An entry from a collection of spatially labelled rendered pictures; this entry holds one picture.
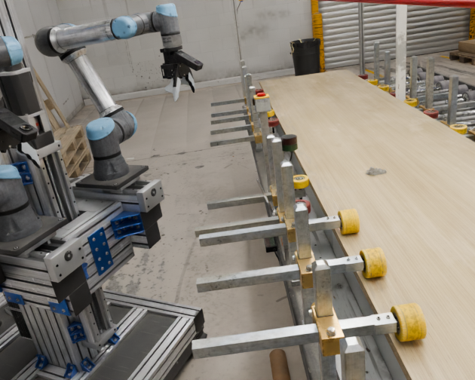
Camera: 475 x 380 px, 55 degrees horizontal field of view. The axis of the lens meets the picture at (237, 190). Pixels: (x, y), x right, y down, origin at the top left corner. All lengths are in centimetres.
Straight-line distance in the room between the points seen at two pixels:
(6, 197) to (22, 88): 40
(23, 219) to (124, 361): 93
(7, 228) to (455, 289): 134
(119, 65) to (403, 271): 853
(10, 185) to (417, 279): 125
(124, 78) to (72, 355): 774
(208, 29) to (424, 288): 836
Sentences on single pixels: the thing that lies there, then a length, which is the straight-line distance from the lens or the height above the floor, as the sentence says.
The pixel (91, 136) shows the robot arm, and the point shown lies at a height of 123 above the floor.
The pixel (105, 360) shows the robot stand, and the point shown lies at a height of 21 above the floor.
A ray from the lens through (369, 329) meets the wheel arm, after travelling 110.
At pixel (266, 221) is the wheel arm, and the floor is 86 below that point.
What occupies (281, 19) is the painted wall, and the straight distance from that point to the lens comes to 947.
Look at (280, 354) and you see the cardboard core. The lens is 230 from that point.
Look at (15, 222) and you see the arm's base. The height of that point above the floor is 109.
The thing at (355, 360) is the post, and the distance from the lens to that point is 85.
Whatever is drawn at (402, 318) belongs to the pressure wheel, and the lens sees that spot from 110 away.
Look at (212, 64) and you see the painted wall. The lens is 939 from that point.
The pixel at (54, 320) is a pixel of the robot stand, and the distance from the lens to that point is 214.
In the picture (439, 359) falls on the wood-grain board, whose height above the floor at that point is 90.
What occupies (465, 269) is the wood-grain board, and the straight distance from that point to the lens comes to 141.
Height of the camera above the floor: 168
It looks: 23 degrees down
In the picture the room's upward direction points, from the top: 8 degrees counter-clockwise
